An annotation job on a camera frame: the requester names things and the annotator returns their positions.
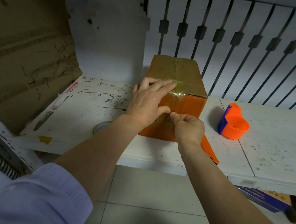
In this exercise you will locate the person's right hand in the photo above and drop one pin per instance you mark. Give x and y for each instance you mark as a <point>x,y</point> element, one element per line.
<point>189,130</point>

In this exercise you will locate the person's left hand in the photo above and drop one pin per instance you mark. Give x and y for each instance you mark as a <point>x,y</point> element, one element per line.
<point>146,102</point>

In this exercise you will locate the orange cardboard box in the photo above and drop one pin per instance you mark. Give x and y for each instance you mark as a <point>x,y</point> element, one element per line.
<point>185,104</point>

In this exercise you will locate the orange utility knife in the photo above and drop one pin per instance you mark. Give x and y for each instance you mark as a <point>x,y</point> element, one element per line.
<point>210,150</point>

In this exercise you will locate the yellow tape roll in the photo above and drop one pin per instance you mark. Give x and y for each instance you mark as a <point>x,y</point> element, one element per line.
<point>98,129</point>

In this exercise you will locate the person's right forearm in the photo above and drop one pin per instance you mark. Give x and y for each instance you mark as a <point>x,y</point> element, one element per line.
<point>220,197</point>

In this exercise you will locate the person's left forearm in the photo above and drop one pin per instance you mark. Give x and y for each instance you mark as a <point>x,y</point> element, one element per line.
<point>101,158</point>

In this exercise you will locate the orange blue tape dispenser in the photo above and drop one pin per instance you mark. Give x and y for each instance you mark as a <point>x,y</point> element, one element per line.
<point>234,127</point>

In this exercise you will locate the blue and tan flat box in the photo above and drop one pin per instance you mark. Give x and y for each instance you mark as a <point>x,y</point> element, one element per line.
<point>260,200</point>

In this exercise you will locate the brown cardboard sheet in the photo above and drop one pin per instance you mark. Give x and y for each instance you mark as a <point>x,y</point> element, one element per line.
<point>24,58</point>

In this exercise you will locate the red label sticker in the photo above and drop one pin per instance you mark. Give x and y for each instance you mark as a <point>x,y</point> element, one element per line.
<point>73,87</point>

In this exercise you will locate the white slotted radiator panel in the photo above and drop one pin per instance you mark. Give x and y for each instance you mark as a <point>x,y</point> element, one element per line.
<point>153,24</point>

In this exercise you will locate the black radiator valve knob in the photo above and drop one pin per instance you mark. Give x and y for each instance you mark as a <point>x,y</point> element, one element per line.
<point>144,6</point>

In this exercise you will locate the white left sleeve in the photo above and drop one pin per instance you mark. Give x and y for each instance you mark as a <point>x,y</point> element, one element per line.
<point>44,197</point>

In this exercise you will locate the white perforated shelf post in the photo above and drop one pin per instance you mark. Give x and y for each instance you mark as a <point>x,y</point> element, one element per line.
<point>20,149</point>

